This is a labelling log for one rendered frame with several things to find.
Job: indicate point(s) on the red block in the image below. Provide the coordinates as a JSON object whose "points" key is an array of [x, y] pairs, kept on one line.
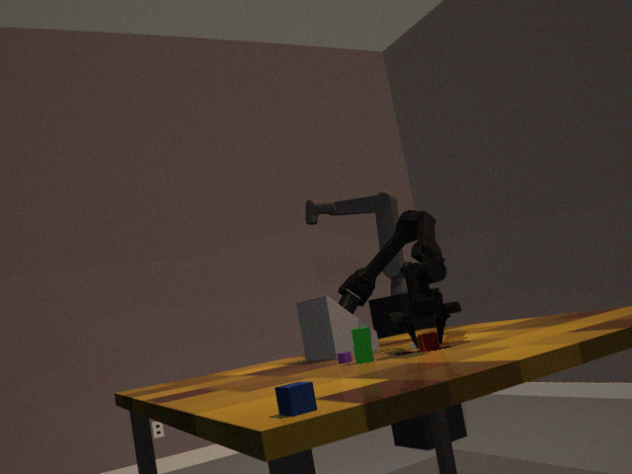
{"points": [[428, 342]]}

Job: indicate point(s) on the small purple block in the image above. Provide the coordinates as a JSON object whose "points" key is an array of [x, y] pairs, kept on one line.
{"points": [[345, 357]]}

